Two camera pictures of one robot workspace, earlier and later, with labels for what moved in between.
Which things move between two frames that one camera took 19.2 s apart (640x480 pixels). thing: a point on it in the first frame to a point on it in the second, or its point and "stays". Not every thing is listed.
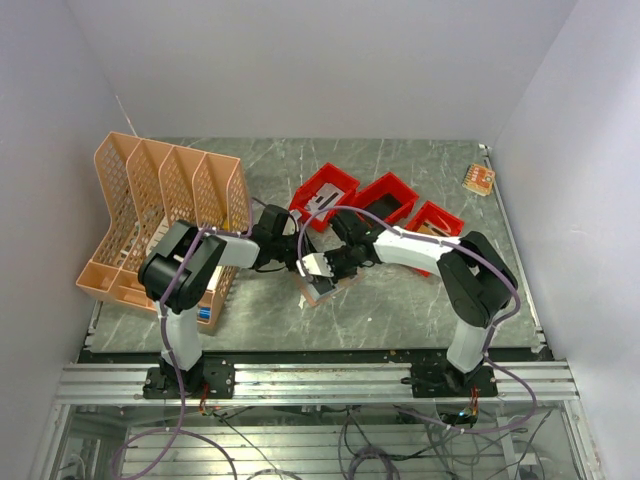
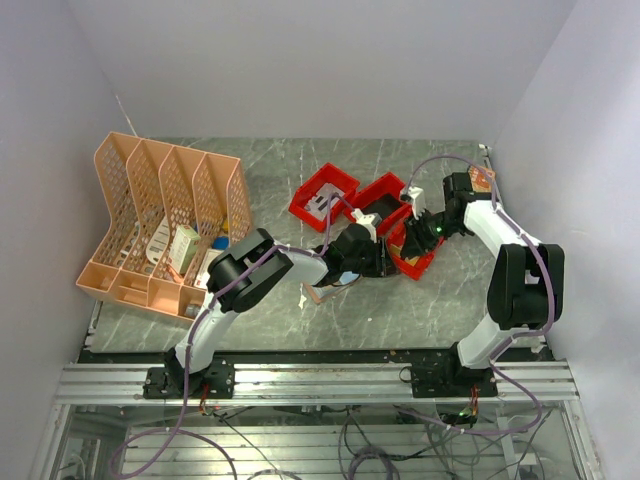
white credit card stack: [327, 197] stays
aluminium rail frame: [125, 383] stays
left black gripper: [305, 245] to [381, 266]
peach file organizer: [142, 189] stays
